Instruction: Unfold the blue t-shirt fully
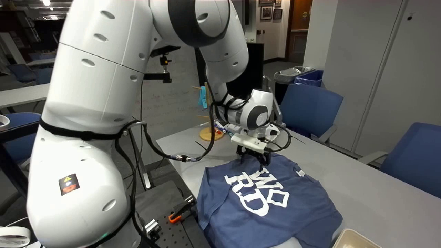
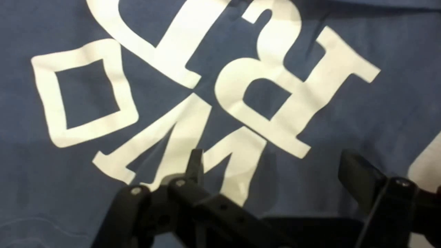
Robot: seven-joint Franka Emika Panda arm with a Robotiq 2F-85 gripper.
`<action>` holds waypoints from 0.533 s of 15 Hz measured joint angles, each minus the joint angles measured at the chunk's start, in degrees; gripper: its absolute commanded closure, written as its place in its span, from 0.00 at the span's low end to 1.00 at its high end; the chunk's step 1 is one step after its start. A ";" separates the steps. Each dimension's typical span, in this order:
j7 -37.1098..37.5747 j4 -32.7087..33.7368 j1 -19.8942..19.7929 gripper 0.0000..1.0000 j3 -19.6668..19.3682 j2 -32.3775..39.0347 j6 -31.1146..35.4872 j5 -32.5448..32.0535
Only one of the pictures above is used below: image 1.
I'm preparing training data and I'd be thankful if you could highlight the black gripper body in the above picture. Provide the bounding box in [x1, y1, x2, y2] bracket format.
[235, 143, 273, 162]

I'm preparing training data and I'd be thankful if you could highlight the blue printed t-shirt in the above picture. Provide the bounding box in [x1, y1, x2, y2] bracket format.
[196, 151, 344, 248]

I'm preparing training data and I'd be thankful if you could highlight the wooden peg stand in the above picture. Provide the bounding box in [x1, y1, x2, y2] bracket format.
[199, 126, 227, 141]

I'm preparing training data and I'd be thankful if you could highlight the grey monitor stand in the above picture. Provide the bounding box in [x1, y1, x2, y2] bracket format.
[264, 74, 287, 130]

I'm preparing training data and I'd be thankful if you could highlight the blue office chair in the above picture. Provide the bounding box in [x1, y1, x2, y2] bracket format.
[358, 121, 441, 199]
[280, 81, 345, 143]
[0, 111, 43, 166]

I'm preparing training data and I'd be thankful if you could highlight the teal item on peg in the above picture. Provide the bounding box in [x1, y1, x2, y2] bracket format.
[198, 85, 210, 110]

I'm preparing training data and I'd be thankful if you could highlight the grey lined trash bin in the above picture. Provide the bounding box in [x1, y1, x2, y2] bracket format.
[275, 66, 319, 106]

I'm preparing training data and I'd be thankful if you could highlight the blue bin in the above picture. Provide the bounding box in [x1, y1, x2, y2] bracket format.
[294, 67, 326, 88]

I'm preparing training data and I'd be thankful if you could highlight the grey stand pole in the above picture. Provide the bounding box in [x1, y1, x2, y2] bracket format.
[129, 129, 154, 190]

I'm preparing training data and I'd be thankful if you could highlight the beige tray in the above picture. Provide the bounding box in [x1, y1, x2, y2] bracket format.
[331, 227, 384, 248]

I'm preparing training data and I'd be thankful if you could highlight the brown wooden door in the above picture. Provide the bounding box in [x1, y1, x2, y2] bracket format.
[287, 0, 315, 66]

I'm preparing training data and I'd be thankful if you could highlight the white cabinet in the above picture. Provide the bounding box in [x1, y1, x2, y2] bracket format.
[322, 0, 441, 157]

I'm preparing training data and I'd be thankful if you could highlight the white desk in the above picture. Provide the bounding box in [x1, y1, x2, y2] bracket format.
[0, 82, 52, 108]

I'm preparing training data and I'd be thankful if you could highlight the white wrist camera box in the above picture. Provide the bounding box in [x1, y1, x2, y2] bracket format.
[231, 133, 271, 154]

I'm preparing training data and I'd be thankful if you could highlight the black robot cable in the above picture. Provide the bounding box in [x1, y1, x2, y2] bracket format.
[112, 81, 218, 248]

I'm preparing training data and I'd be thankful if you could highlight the orange handled clamp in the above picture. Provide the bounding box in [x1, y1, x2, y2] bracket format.
[166, 201, 198, 226]

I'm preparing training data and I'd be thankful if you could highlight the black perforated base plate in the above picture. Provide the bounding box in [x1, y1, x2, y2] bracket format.
[133, 180, 209, 248]

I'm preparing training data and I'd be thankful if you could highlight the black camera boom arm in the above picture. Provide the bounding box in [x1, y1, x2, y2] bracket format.
[143, 53, 174, 85]

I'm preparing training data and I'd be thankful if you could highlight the black stereo camera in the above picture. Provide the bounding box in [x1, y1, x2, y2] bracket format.
[151, 44, 182, 57]

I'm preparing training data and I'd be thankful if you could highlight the framed wall picture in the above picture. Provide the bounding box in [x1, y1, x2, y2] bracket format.
[260, 4, 275, 22]

